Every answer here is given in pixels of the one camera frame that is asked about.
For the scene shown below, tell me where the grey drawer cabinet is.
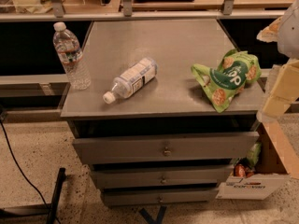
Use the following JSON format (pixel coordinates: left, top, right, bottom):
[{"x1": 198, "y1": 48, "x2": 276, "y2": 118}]
[{"x1": 61, "y1": 20, "x2": 263, "y2": 194}]

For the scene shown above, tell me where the metal shelf rail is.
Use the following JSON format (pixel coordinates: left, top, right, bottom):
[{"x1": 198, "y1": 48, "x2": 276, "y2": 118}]
[{"x1": 0, "y1": 1, "x2": 284, "y2": 22}]

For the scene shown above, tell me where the blue tape cross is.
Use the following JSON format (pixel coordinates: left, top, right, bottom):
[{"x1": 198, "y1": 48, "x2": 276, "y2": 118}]
[{"x1": 138, "y1": 205, "x2": 167, "y2": 224}]

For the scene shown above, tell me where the bottom grey drawer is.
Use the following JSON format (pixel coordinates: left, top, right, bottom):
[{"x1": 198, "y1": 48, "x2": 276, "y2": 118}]
[{"x1": 101, "y1": 188, "x2": 219, "y2": 206}]

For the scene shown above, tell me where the green rice chip bag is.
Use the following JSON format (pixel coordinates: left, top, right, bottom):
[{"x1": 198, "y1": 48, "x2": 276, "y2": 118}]
[{"x1": 191, "y1": 49, "x2": 262, "y2": 113}]

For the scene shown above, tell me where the middle grey drawer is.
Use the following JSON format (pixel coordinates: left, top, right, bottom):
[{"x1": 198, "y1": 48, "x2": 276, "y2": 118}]
[{"x1": 91, "y1": 165, "x2": 233, "y2": 189}]

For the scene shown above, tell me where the top grey drawer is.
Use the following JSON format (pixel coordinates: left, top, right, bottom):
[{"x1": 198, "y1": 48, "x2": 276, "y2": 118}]
[{"x1": 73, "y1": 132, "x2": 259, "y2": 164}]

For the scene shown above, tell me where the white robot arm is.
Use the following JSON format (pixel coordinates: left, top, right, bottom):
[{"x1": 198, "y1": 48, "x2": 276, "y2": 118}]
[{"x1": 257, "y1": 0, "x2": 299, "y2": 123}]

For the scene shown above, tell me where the green snack bag in box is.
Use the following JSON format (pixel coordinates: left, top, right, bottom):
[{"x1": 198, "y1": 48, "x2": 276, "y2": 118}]
[{"x1": 246, "y1": 142, "x2": 262, "y2": 168}]

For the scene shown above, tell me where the cardboard box with snacks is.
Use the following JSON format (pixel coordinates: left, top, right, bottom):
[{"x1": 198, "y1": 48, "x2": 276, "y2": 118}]
[{"x1": 217, "y1": 121, "x2": 299, "y2": 200}]

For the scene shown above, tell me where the grey drawer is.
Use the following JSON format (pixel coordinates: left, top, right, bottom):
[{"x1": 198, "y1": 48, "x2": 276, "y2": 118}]
[
  {"x1": 101, "y1": 188, "x2": 219, "y2": 206},
  {"x1": 73, "y1": 132, "x2": 259, "y2": 164},
  {"x1": 91, "y1": 165, "x2": 233, "y2": 189}
]

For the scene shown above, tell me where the black cable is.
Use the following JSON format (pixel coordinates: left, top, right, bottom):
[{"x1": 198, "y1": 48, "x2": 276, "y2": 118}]
[{"x1": 0, "y1": 107, "x2": 62, "y2": 224}]

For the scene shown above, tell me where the black metal stand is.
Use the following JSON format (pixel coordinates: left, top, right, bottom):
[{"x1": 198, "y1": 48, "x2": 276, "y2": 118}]
[{"x1": 0, "y1": 167, "x2": 67, "y2": 224}]

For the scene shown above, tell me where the lying white-label bottle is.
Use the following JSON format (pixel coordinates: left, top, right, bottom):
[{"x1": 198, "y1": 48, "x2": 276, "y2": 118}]
[{"x1": 103, "y1": 58, "x2": 158, "y2": 104}]

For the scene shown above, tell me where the upright clear water bottle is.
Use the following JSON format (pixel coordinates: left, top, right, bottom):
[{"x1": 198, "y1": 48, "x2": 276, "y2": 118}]
[{"x1": 52, "y1": 21, "x2": 91, "y2": 90}]

